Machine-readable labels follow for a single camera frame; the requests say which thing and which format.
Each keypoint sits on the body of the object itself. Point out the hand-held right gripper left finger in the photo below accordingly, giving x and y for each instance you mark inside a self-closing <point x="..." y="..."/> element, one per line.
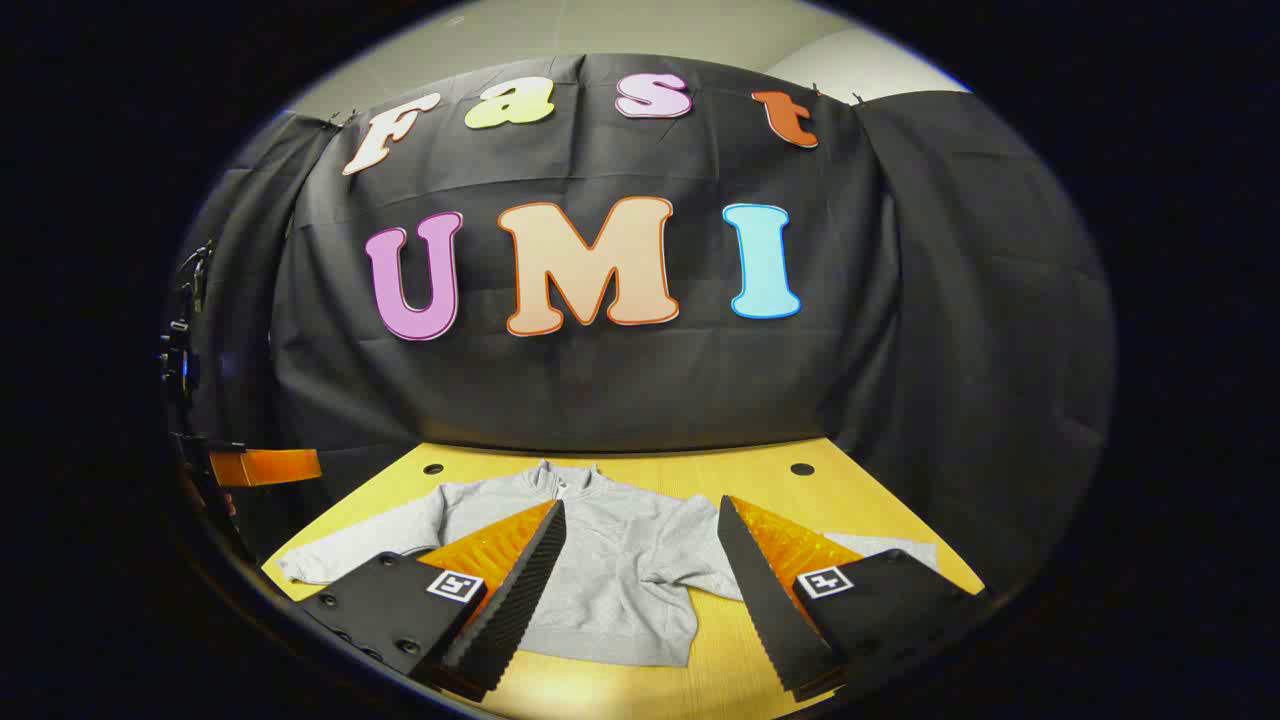
<point x="520" y="590"/>

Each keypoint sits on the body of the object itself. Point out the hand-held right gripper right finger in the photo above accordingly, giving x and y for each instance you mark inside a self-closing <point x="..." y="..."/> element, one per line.
<point x="765" y="600"/>

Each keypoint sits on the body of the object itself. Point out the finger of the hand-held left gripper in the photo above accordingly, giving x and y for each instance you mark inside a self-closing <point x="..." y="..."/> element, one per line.
<point x="270" y="466"/>

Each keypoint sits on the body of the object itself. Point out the grey zip-neck sweatshirt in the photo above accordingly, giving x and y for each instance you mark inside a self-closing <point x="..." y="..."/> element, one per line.
<point x="620" y="570"/>

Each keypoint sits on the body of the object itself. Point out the black backdrop cloth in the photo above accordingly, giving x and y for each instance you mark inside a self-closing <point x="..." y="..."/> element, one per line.
<point x="600" y="400"/>

